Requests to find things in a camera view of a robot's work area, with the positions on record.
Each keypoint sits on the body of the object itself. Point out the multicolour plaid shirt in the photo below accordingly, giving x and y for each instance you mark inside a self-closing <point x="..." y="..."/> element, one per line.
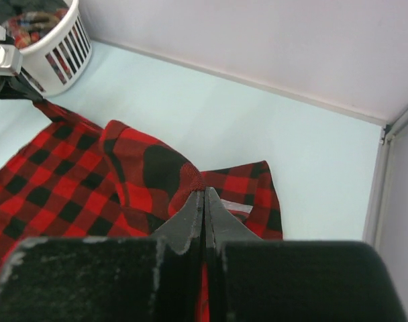
<point x="29" y="28"/>

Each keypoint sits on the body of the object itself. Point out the right aluminium corner post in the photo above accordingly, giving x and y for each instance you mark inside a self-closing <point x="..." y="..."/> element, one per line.
<point x="381" y="179"/>

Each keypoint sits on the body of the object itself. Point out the red black plaid shirt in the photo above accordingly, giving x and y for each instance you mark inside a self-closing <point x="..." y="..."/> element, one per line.
<point x="78" y="207"/>

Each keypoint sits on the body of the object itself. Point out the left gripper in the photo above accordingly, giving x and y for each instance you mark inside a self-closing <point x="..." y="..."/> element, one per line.
<point x="9" y="88"/>

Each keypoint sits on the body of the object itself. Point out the dark grey garment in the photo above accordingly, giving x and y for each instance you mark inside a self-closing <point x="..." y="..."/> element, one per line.
<point x="12" y="8"/>

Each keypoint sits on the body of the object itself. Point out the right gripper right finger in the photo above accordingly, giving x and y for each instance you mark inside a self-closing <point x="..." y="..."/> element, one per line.
<point x="221" y="226"/>

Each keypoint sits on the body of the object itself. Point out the white laundry basket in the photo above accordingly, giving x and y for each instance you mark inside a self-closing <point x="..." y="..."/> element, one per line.
<point x="56" y="62"/>

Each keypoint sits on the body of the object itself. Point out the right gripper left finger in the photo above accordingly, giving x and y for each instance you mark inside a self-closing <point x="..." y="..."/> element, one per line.
<point x="183" y="229"/>

